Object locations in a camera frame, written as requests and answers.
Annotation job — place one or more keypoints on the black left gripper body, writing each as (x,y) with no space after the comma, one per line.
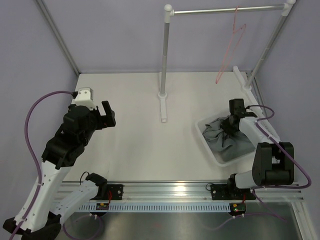
(99,122)

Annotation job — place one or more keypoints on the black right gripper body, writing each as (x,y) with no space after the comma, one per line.
(226,125)

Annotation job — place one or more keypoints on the grey button shirt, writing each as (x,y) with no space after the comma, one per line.
(229,147)

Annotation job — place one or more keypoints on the pink wire hanger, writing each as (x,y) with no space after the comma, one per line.
(235,39)

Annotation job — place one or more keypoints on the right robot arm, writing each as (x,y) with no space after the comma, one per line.
(272,165)

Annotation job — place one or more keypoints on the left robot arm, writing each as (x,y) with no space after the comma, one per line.
(39,219)

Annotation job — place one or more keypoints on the white perforated plastic basket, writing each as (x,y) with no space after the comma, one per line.
(263,132)

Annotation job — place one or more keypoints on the metal clothes rack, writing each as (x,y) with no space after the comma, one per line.
(196,39)

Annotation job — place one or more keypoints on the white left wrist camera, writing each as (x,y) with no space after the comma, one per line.
(85,97)

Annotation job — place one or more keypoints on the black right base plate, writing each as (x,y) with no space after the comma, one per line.
(228,192)

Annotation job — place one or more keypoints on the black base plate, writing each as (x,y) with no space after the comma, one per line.
(114,192)
(228,192)

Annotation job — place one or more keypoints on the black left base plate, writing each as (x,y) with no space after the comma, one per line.
(114,192)

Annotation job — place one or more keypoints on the aluminium mounting rail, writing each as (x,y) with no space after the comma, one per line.
(192,191)

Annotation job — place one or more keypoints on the white slotted cable duct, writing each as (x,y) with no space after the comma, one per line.
(135,207)

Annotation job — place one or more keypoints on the aluminium corner frame post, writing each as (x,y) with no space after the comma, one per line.
(49,20)

